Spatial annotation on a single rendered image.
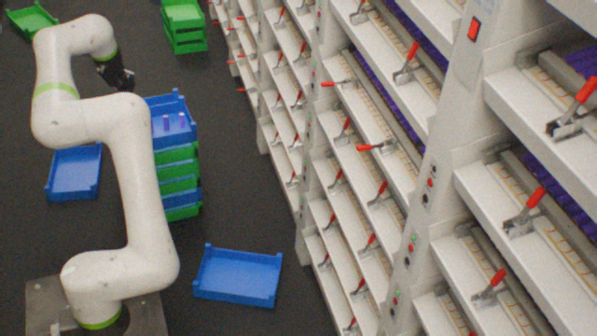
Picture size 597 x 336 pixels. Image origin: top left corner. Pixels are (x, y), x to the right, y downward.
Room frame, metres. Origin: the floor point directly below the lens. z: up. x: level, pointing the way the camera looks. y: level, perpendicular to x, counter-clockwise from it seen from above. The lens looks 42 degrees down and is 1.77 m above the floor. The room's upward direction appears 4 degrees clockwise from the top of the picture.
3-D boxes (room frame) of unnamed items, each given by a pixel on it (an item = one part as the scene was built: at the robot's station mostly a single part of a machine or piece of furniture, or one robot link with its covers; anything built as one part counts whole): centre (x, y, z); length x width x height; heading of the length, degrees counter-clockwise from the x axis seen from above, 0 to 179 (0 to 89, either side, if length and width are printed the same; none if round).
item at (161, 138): (1.69, 0.56, 0.44); 0.30 x 0.20 x 0.08; 115
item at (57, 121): (1.15, 0.61, 0.87); 0.18 x 0.13 x 0.12; 22
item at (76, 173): (1.84, 0.97, 0.04); 0.30 x 0.20 x 0.08; 12
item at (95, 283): (0.89, 0.50, 0.51); 0.16 x 0.13 x 0.19; 112
